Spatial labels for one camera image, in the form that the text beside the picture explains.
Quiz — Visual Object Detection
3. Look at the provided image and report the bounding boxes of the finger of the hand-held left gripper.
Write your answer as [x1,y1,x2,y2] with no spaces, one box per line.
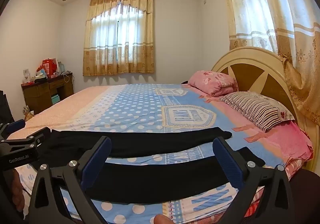
[0,127,51,150]
[0,119,26,141]

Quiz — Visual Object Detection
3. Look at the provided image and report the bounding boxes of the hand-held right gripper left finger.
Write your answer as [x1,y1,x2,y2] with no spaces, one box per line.
[30,136,112,224]

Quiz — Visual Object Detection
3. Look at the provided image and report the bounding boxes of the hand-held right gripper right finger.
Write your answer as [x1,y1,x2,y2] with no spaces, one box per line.
[212,137,294,224]

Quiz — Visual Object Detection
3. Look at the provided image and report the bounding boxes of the black pants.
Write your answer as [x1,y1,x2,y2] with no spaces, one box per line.
[37,127,266,204]

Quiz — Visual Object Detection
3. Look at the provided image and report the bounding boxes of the person's left hand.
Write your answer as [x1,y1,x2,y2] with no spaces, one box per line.
[10,170,26,214]

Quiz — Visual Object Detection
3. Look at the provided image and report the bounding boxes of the person's right hand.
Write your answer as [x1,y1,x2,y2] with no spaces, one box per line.
[153,215,173,224]

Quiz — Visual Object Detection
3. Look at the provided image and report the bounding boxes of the brown wooden desk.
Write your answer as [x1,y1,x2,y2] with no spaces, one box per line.
[21,72,75,115]

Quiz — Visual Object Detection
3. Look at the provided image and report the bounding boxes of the striped pillow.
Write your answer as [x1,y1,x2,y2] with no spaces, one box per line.
[219,91,295,133]

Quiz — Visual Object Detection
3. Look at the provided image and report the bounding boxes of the pink blanket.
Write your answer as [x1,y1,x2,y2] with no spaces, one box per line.
[265,120,314,165]

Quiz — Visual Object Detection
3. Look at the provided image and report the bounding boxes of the red gift bag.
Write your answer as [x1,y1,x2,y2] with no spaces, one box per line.
[42,58,57,76]

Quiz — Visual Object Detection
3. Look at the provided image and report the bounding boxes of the blue dotted printed bed sheet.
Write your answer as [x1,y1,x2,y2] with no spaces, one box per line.
[6,84,313,224]

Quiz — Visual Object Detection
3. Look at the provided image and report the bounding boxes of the pink floral pillow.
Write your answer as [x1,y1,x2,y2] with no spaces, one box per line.
[187,71,238,97]

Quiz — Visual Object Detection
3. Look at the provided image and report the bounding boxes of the dark cloth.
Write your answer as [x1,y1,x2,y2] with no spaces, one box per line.
[287,168,320,224]

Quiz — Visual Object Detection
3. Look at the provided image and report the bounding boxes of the cream and brown headboard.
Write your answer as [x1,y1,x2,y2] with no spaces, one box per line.
[211,46,316,172]

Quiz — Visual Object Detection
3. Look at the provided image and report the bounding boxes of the small yellow window curtain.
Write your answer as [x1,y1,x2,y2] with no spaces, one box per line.
[82,0,155,77]

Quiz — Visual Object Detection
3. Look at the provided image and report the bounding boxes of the large yellow window curtain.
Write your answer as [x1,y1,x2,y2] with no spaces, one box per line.
[216,0,320,137]

